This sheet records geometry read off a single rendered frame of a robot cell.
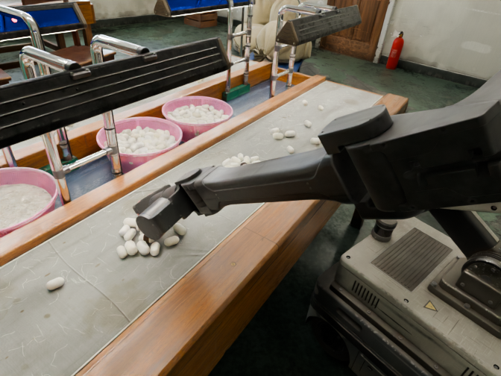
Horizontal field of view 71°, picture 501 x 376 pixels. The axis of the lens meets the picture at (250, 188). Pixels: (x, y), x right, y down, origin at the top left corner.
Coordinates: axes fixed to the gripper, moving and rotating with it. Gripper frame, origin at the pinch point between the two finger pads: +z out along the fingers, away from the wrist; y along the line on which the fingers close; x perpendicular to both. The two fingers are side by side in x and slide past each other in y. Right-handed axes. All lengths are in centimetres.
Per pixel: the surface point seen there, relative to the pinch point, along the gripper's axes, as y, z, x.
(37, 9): -18, 20, -63
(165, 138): -34.7, 21.5, -15.6
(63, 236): 13.7, 8.9, -4.8
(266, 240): -10.6, -21.4, 18.2
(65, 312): 25.0, -4.4, 6.9
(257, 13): -438, 201, -138
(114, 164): -7.0, 10.5, -14.2
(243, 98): -97, 33, -18
